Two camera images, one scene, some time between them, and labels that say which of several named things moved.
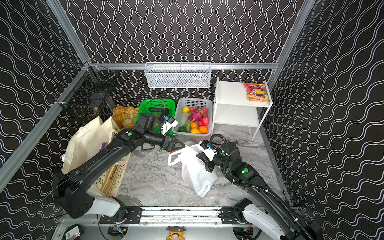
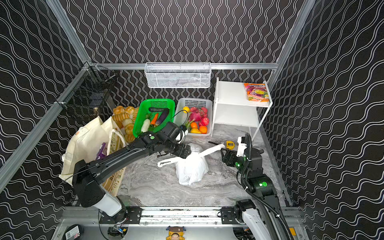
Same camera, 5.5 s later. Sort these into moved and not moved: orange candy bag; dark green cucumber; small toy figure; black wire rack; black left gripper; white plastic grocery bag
Moved: black left gripper; white plastic grocery bag
Not moved: small toy figure; black wire rack; orange candy bag; dark green cucumber
